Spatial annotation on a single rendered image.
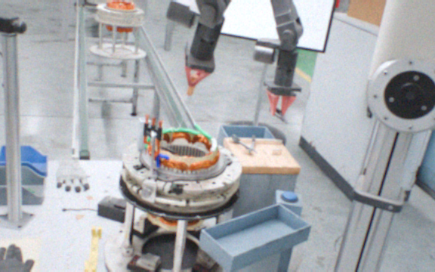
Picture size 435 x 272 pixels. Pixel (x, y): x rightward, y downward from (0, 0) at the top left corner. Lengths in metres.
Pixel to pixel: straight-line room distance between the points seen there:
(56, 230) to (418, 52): 1.12
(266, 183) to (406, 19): 0.69
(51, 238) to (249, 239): 0.64
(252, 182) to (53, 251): 0.60
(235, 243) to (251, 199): 0.35
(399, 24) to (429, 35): 0.05
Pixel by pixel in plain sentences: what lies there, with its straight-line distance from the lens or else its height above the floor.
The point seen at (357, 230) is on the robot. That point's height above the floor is 1.08.
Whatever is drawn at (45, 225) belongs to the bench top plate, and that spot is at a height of 0.78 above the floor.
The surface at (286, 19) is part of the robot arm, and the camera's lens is 1.38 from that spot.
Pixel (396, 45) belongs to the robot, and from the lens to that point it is 0.98.
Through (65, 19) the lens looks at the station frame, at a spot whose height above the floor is 0.93.
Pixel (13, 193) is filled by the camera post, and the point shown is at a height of 0.88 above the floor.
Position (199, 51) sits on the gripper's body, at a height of 1.41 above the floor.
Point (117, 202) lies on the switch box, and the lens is 1.59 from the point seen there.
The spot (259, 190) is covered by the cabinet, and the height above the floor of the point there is 0.98.
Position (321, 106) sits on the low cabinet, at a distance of 4.06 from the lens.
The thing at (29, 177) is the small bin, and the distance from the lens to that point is 1.78.
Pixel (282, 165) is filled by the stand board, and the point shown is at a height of 1.06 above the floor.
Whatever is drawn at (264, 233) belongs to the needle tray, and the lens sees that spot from 1.18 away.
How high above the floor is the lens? 1.67
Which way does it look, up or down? 23 degrees down
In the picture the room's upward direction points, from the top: 8 degrees clockwise
